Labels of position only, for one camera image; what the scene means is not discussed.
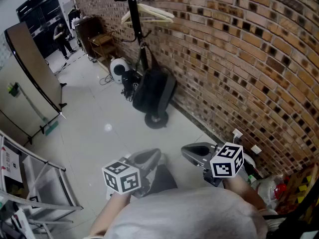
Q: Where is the red plastic item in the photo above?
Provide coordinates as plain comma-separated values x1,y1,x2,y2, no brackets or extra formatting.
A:
273,182,288,201

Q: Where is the beige partition screen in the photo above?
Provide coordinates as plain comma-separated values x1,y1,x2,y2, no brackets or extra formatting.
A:
0,21,68,147

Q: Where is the white metal frame rack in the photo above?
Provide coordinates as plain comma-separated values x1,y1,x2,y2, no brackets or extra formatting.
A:
0,129,84,239

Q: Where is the white plastic bag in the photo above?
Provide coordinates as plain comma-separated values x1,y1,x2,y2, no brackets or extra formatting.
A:
249,174,284,210

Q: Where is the black bag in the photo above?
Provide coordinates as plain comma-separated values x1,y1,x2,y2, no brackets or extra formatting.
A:
132,41,178,115

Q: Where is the white round appliance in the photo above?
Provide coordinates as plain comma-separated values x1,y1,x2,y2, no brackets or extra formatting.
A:
110,56,131,85

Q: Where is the black glass door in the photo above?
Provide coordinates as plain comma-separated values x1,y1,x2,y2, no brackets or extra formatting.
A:
15,0,71,59

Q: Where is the person's right forearm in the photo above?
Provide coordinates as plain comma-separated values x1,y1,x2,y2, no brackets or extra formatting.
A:
221,174,267,211

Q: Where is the wooden shelf cart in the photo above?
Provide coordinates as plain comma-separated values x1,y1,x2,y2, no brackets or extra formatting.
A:
88,30,118,64

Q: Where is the black coat rack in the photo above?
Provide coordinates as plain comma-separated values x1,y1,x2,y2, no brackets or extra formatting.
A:
97,0,170,130

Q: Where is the dark brown cabinet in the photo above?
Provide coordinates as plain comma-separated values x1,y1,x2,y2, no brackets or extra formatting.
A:
74,14,104,59

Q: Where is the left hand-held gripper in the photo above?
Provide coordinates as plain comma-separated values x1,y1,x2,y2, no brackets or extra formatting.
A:
102,148,162,199

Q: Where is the person's black trouser leg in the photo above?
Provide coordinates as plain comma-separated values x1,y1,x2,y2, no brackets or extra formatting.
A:
149,164,178,194

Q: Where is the cream wooden clothes hanger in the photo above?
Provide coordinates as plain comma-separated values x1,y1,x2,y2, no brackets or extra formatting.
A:
120,3,175,25

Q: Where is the cardboard box with striped tape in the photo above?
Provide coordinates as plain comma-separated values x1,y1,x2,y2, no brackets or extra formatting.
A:
276,162,319,225

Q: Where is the bundle of black cables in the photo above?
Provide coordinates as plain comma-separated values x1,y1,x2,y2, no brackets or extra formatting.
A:
121,69,141,102

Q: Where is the white paper sign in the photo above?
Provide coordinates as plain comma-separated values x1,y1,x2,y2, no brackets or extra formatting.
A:
0,145,23,184

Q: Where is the black metal stand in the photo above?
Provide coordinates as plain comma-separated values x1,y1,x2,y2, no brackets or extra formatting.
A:
262,194,319,239

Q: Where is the green holder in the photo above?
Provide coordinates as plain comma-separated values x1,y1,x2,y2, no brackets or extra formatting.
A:
6,82,21,97

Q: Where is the person's grey shirt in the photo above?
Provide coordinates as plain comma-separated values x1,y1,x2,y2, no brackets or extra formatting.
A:
103,186,269,239

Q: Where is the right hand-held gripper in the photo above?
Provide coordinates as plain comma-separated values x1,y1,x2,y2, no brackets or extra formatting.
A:
180,141,249,187

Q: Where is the person's left forearm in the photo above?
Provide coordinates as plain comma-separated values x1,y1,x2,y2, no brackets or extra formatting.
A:
88,191,132,238

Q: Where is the thin black floor cable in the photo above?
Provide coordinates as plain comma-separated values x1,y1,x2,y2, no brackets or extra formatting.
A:
99,73,115,86

